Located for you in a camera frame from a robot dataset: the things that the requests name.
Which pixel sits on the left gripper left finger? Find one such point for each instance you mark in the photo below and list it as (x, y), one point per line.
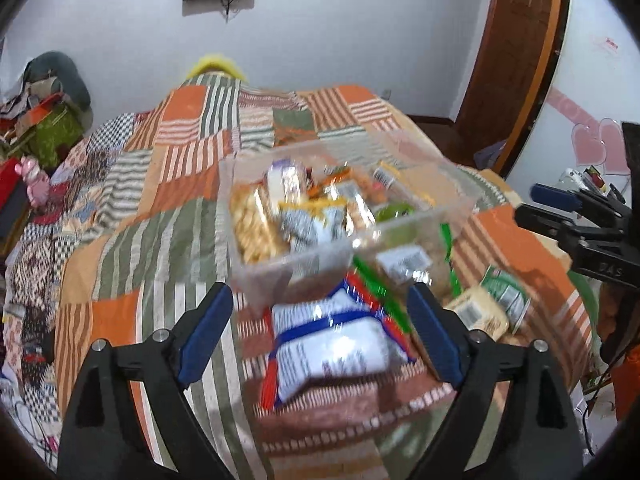
(102, 436)

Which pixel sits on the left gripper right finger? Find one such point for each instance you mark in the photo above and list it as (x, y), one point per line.
(537, 436)

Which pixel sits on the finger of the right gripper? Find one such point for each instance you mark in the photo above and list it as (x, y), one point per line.
(556, 198)

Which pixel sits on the beige barcode cracker pack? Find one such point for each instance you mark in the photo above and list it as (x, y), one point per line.
(477, 310)

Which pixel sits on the gold-striped clear biscuit pack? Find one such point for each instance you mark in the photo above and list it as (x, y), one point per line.
(394, 181)

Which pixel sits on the clear bag of buns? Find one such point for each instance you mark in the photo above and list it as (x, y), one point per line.
(363, 195)

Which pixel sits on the blue white snack bag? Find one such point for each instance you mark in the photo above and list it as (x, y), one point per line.
(347, 334)

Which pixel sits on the small puffed biscuit bag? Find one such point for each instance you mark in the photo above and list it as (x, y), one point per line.
(252, 224)

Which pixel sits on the green-edged clear cookie bag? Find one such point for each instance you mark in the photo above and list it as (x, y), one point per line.
(402, 257)

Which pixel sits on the checkered patterned quilt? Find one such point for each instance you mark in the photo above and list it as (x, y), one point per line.
(55, 239)

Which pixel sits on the green sachet packet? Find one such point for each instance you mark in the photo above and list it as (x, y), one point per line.
(509, 293)

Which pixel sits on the brown wooden door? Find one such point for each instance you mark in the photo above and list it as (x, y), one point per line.
(512, 75)

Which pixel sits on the patchwork striped bed blanket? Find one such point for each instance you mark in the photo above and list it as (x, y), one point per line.
(160, 235)

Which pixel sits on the clear plastic storage bin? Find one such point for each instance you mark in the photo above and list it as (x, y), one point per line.
(319, 249)

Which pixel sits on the pink plush toy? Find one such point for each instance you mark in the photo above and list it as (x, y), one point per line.
(36, 180)

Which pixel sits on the pink wrapped sausage snack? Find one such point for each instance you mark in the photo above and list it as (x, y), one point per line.
(286, 183)

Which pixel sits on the red gift box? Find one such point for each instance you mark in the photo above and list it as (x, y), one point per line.
(9, 178)

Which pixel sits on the orange flat box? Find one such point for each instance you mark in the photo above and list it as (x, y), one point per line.
(36, 114)

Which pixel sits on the grey green pillow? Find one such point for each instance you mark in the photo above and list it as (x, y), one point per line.
(58, 65)

